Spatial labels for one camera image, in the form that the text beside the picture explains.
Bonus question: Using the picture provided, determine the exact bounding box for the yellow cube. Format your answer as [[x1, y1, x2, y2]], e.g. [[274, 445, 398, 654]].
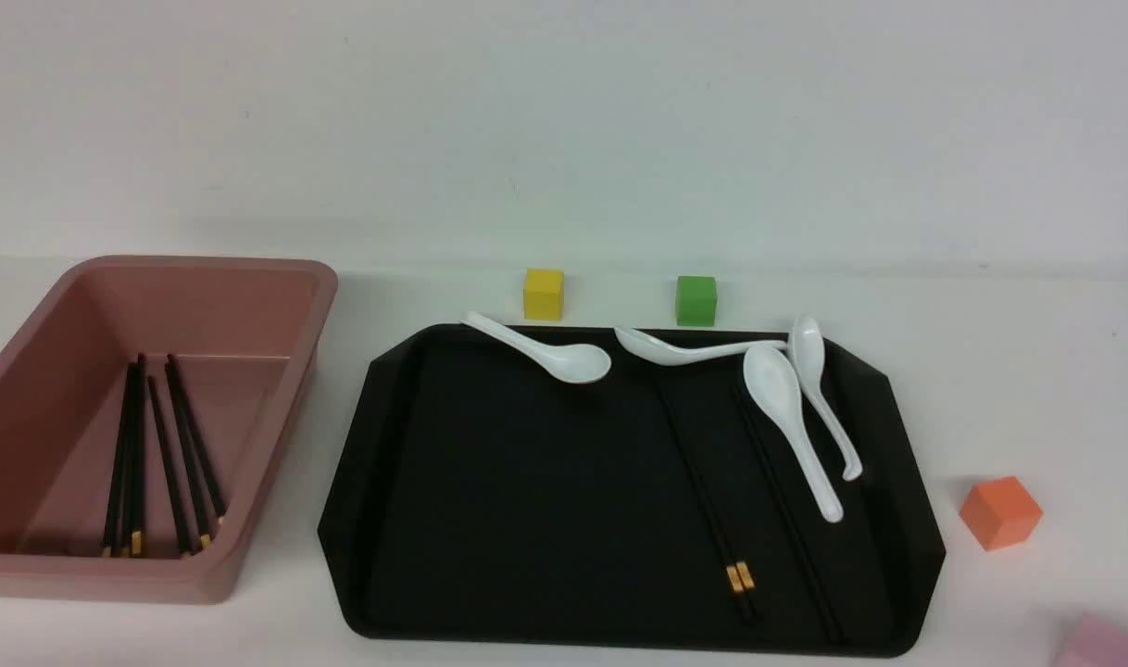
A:
[[522, 269, 565, 321]]

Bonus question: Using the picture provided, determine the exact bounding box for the white spoon far right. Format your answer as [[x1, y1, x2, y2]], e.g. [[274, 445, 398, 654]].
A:
[[787, 315, 864, 482]]

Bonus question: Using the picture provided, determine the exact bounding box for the white spoon large right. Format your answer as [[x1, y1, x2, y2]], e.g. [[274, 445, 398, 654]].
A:
[[743, 345, 844, 523]]

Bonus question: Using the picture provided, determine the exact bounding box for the white spoon top middle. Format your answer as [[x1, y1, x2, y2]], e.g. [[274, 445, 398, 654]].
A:
[[613, 328, 787, 367]]

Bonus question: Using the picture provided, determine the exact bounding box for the green cube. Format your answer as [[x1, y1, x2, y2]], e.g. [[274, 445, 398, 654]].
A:
[[675, 275, 719, 328]]

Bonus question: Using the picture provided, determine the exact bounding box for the pink cube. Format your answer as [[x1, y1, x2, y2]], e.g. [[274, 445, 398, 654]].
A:
[[1051, 613, 1128, 666]]

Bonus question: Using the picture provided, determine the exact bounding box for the black chopstick in bin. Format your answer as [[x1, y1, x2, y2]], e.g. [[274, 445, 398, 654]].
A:
[[146, 376, 194, 559], [102, 362, 136, 558], [165, 358, 212, 552], [129, 353, 146, 558], [166, 354, 227, 526]]

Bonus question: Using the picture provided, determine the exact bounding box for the black plastic tray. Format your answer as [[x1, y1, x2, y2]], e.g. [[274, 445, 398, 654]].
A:
[[319, 324, 946, 658]]

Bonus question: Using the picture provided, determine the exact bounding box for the orange cube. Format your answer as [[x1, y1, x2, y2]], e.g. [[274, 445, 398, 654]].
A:
[[960, 474, 1045, 550]]

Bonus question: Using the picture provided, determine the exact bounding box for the white spoon left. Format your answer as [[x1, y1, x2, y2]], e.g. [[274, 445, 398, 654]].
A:
[[459, 311, 613, 384]]

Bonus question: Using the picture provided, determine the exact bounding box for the pink plastic bin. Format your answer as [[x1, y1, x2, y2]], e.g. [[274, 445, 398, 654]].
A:
[[0, 255, 338, 604]]

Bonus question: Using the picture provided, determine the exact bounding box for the black chopstick on tray right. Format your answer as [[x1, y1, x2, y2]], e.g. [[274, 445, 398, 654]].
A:
[[733, 385, 839, 643]]

